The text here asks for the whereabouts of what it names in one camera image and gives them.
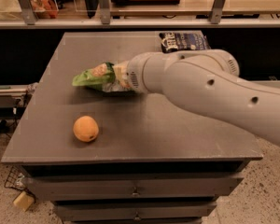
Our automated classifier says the cream foam block on floor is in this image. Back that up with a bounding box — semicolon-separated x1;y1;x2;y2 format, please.
13;191;35;211

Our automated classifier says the green rice chip bag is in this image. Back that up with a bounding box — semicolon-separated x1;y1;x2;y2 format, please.
72;62;132;92

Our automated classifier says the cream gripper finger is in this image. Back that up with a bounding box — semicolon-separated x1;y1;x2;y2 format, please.
113;61;130;89

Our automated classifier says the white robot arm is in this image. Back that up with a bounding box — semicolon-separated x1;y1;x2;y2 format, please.
113;49;280;146

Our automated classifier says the drawer knob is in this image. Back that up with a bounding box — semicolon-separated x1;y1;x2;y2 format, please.
133;213;142;221
132;187;140;198

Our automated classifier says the black wire basket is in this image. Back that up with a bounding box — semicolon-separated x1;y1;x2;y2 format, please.
4;167;25;191

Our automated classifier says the metal shelf rail frame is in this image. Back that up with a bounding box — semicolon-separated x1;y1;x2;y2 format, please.
0;0;280;29

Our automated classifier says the grey cabinet with drawers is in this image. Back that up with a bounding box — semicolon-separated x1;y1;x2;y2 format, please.
2;32;261;224

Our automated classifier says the dark blue chip bag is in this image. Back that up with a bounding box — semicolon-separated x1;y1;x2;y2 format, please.
159;32;210;53

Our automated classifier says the upper drawer knob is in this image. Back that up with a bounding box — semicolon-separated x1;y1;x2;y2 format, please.
132;187;140;198

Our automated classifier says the lower drawer knob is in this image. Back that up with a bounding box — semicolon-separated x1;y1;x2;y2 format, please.
133;213;142;221

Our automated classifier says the orange fruit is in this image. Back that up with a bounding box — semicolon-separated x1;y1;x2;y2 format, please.
73;116;99;143

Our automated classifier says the orange snack bag on shelf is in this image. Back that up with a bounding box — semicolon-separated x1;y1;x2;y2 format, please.
30;0;58;19

